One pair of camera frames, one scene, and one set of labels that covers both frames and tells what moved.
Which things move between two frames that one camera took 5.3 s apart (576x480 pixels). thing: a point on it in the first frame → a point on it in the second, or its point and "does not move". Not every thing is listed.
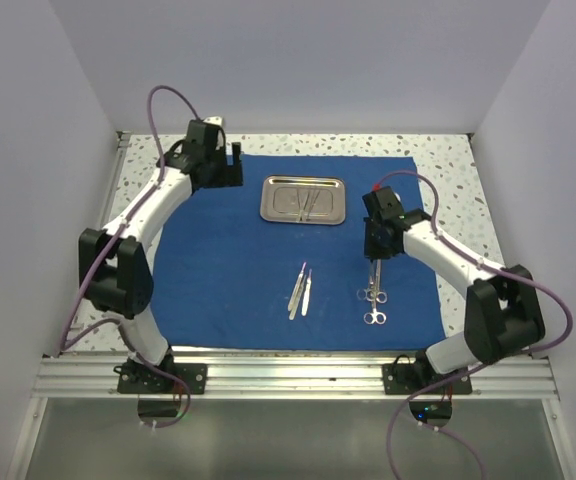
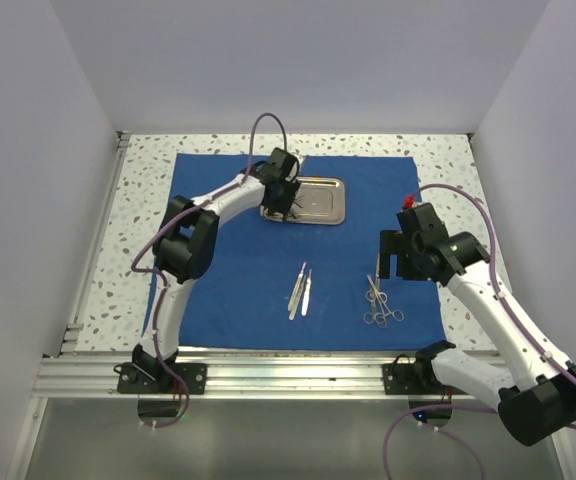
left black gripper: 231,174 → 284,205
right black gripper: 370,250 → 393,242
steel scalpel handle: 297,293 does not move
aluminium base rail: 91,377 does not move
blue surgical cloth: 224,279 does not move
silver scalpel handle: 306,294 does not move
